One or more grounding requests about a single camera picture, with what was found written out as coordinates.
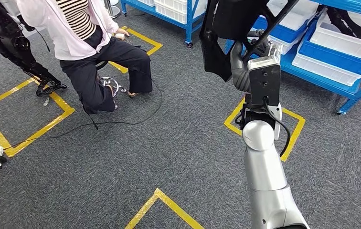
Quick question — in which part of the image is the black articulated stand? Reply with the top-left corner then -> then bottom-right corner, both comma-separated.
0,0 -> 68,98

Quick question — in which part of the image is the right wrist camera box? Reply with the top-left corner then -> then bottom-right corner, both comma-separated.
247,54 -> 282,107

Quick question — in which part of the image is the yellow floor tape square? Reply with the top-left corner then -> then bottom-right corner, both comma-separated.
223,97 -> 307,163
107,26 -> 164,75
0,77 -> 76,158
124,188 -> 205,229

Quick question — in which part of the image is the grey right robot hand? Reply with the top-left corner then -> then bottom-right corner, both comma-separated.
230,29 -> 282,73

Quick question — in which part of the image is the long black plastic part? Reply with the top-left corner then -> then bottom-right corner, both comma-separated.
199,0 -> 300,82

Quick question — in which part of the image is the chrome stool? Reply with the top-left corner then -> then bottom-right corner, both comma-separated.
95,60 -> 128,110
103,0 -> 122,20

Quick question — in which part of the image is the black part in bin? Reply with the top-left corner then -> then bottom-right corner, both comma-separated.
325,5 -> 361,44

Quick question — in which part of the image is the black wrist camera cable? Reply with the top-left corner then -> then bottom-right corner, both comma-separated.
262,95 -> 292,158

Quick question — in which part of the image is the person's left hand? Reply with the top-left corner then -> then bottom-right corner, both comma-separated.
114,28 -> 131,42

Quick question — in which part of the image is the person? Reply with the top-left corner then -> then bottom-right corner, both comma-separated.
15,0 -> 154,116

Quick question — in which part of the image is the blue metal shelf rack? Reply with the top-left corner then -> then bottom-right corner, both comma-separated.
224,0 -> 361,115
120,0 -> 209,49

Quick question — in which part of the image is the blue plastic bin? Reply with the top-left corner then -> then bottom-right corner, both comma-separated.
298,19 -> 361,76
252,14 -> 310,44

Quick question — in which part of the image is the thin black floor cable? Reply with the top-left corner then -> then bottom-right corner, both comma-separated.
1,79 -> 164,152

